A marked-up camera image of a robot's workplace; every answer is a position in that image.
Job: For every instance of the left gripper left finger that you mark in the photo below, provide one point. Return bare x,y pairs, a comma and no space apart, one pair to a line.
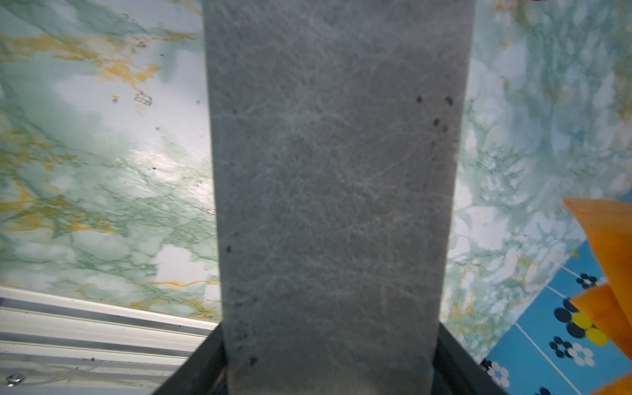
203,373

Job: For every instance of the orange towel cloth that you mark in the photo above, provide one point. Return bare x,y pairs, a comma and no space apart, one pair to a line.
607,225

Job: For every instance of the aluminium frame rail front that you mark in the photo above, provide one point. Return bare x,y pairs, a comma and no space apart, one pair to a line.
59,345

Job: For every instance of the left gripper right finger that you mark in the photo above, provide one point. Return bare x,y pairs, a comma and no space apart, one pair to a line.
456,373

